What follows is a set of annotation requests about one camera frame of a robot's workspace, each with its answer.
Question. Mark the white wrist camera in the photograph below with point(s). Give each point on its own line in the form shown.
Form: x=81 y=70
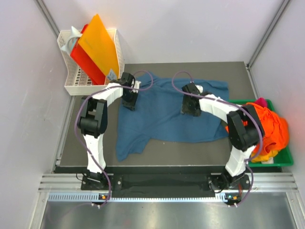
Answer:
x=136 y=87
x=198 y=90

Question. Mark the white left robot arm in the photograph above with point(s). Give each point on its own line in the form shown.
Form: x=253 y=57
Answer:
x=93 y=120

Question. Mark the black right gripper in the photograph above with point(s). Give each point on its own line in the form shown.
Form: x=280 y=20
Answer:
x=185 y=109

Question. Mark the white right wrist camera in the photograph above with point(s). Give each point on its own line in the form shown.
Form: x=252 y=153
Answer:
x=198 y=90

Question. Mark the white perforated plastic basket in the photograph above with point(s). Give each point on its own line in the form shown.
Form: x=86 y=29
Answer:
x=77 y=81

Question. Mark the red plastic board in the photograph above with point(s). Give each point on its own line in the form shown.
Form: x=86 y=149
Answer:
x=85 y=64

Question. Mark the orange t shirt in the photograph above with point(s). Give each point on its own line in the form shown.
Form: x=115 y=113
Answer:
x=276 y=133

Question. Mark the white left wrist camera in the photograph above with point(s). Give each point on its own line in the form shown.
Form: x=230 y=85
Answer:
x=136 y=87

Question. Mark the orange plastic board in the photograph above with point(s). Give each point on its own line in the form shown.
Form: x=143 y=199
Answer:
x=110 y=65

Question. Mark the blue t shirt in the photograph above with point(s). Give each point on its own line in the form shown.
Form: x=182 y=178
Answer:
x=157 y=115

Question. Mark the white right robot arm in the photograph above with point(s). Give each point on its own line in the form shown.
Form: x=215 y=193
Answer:
x=245 y=130

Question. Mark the pink t shirt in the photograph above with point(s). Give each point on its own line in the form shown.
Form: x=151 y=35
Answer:
x=261 y=102

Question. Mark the green plastic bin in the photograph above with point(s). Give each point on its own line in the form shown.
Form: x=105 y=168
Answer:
x=284 y=157

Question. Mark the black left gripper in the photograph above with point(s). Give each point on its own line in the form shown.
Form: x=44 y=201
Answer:
x=131 y=105

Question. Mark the yellow t shirt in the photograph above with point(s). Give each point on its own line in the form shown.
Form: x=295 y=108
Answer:
x=265 y=159

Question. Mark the light blue plastic ring tool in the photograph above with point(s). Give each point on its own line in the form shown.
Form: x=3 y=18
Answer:
x=74 y=36

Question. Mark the grey slotted cable duct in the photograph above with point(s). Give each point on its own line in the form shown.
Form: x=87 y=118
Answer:
x=100 y=197

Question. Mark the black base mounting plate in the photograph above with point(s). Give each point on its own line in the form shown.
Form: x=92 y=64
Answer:
x=168 y=181

